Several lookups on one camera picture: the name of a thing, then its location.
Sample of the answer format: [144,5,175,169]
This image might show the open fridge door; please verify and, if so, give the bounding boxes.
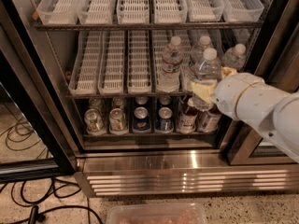
[0,0,77,183]

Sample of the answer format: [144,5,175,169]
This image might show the black floor cables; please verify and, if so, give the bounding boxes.
[0,117,104,224]

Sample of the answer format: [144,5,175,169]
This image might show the shelf tray six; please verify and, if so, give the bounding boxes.
[189,28,250,79]
[222,0,264,22]

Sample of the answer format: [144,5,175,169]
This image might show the top shelf tray five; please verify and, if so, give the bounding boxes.
[186,0,224,22]

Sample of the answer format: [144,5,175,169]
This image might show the top shelf tray two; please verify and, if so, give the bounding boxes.
[77,0,116,25]

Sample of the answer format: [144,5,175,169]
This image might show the rear left blue soda can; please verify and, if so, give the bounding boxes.
[135,96,149,107]

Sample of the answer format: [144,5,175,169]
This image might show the shelf tray four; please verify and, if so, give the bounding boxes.
[151,30,179,93]
[153,0,188,24]

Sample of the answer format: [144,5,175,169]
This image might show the stainless steel fridge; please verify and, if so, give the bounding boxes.
[33,0,298,197]

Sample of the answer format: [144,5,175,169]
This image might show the shelf tray one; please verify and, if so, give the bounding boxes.
[36,0,79,25]
[68,31,103,96]

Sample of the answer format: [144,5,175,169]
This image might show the shelf tray five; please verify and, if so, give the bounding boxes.
[186,0,224,22]
[174,30,208,89]

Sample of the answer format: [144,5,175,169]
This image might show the middle shelf tray one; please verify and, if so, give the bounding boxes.
[68,31,103,96]

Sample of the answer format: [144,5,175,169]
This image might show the blue soda can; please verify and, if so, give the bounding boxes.
[157,96,172,108]
[156,107,173,133]
[133,106,150,133]
[135,96,149,107]

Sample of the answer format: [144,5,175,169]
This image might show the top shelf tray three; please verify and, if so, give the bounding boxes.
[117,0,150,24]

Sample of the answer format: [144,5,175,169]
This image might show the middle shelf tray five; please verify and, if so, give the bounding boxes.
[174,30,208,89]

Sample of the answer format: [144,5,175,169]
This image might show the shelf tray three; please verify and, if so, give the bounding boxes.
[117,0,150,24]
[127,31,151,93]

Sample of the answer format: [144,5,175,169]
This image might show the rear left silver can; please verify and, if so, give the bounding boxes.
[89,98,104,113]

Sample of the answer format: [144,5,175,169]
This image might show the middle shelf tray four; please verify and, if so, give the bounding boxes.
[151,30,179,93]

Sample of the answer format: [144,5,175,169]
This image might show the rear right blue soda can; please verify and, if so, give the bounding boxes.
[157,96,172,108]

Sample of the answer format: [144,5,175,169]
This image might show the front left silver can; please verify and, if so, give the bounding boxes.
[84,109,106,136]

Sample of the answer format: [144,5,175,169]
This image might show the middle shelf tray six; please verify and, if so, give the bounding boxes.
[189,28,250,79]

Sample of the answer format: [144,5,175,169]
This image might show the front right blue soda can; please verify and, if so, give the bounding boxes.
[156,107,173,133]

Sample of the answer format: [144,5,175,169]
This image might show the middle shelf tray two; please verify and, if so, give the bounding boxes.
[98,31,125,94]

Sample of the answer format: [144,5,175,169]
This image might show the silver can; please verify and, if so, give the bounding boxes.
[112,97,127,110]
[89,98,104,113]
[84,109,106,136]
[109,108,128,135]

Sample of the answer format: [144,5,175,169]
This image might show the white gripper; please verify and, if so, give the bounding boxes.
[191,66,264,119]

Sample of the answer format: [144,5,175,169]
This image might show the clear plastic container on floor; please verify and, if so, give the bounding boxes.
[106,203,208,224]

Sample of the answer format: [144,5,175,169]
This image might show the shelf tray two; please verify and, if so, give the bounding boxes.
[98,31,125,94]
[77,0,116,25]

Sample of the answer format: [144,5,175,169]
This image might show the water bottle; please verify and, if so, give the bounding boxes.
[158,36,184,92]
[183,35,212,91]
[222,44,246,71]
[192,48,221,111]

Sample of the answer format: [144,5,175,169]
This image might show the left tea bottle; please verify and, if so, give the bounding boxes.
[176,96,198,133]

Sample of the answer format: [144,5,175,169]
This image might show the top shelf tray six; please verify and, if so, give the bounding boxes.
[222,0,264,22]

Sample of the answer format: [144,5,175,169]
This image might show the middle shelf tray three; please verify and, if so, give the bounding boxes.
[127,31,151,93]

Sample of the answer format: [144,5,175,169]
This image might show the front left blue soda can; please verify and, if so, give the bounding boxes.
[133,106,150,133]

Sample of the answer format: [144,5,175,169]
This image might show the top shelf tray four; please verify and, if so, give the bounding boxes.
[153,0,188,24]

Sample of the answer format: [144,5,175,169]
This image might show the right tea bottle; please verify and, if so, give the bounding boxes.
[198,105,221,133]

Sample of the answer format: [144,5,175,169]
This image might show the top shelf tray one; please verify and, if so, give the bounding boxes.
[36,0,79,25]

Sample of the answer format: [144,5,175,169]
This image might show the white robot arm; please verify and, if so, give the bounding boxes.
[191,68,299,162]

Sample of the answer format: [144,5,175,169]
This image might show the tea bottle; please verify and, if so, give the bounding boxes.
[198,105,221,133]
[176,96,198,133]

